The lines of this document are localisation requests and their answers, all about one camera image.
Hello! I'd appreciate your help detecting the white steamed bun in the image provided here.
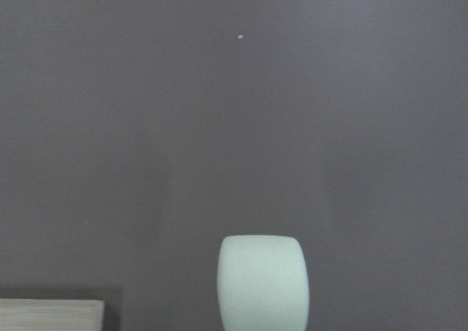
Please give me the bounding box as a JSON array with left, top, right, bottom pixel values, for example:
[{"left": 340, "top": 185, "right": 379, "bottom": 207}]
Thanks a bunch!
[{"left": 216, "top": 235, "right": 309, "bottom": 331}]

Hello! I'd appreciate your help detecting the wooden cutting board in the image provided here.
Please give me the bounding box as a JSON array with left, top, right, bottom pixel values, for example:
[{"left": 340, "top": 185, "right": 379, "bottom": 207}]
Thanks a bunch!
[{"left": 1, "top": 299, "right": 105, "bottom": 331}]

